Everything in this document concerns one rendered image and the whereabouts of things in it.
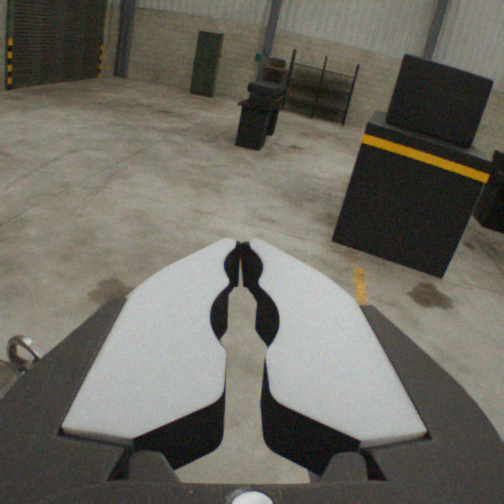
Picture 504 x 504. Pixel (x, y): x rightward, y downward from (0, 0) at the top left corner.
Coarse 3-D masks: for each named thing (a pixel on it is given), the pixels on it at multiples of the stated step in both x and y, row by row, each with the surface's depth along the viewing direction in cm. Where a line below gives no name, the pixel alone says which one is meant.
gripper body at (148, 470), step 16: (144, 464) 5; (160, 464) 6; (336, 464) 6; (352, 464) 6; (112, 480) 5; (128, 480) 5; (144, 480) 5; (160, 480) 5; (176, 480) 5; (320, 480) 5; (336, 480) 5; (352, 480) 5; (368, 480) 5; (64, 496) 5; (80, 496) 5; (96, 496) 5; (112, 496) 5; (128, 496) 5; (144, 496) 5; (160, 496) 5; (176, 496) 5; (192, 496) 5; (208, 496) 5; (224, 496) 5; (240, 496) 5; (256, 496) 5; (272, 496) 5; (288, 496) 5; (304, 496) 5; (320, 496) 5; (336, 496) 5; (352, 496) 5; (368, 496) 5; (384, 496) 5; (400, 496) 5; (416, 496) 5; (432, 496) 5
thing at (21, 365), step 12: (24, 336) 62; (12, 348) 65; (36, 348) 61; (0, 360) 57; (12, 360) 66; (24, 360) 65; (36, 360) 61; (0, 372) 55; (12, 372) 57; (24, 372) 63; (0, 384) 54; (12, 384) 55; (0, 396) 53
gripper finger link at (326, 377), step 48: (288, 288) 10; (336, 288) 10; (288, 336) 8; (336, 336) 8; (288, 384) 7; (336, 384) 7; (384, 384) 7; (288, 432) 7; (336, 432) 6; (384, 432) 6
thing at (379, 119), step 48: (432, 96) 349; (480, 96) 333; (384, 144) 346; (432, 144) 331; (384, 192) 364; (432, 192) 348; (480, 192) 332; (336, 240) 400; (384, 240) 382; (432, 240) 365
